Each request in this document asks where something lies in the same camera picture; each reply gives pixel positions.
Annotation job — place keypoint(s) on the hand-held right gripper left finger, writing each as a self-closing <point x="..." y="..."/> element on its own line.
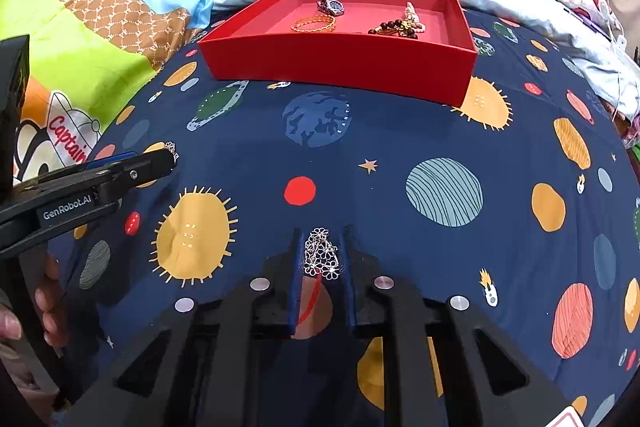
<point x="298" y="287"/>

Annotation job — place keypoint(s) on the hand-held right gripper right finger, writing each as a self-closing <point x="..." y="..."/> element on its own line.
<point x="350" y="292"/>

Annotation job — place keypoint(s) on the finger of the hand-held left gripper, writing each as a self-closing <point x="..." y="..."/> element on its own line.
<point x="107" y="159"/>
<point x="150" y="167"/>

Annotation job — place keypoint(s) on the silver flower earring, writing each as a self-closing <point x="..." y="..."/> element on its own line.
<point x="172" y="151"/>
<point x="320" y="257"/>

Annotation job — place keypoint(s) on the gold bangle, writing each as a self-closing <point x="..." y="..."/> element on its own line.
<point x="299" y="26"/>

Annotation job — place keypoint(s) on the red cardboard box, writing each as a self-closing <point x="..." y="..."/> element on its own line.
<point x="340" y="62"/>

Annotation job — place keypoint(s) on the silver wristwatch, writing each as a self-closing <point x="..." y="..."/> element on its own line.
<point x="334" y="7"/>

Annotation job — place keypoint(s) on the person's left hand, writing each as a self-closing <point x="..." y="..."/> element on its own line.
<point x="52" y="307"/>

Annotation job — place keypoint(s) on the colourful monkey print blanket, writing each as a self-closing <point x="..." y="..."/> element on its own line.
<point x="100" y="32"/>

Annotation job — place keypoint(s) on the navy planet print blanket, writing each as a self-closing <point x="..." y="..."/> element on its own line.
<point x="400" y="147"/>

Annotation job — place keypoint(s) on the red bordered white card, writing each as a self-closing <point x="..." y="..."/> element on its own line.
<point x="567" y="419"/>

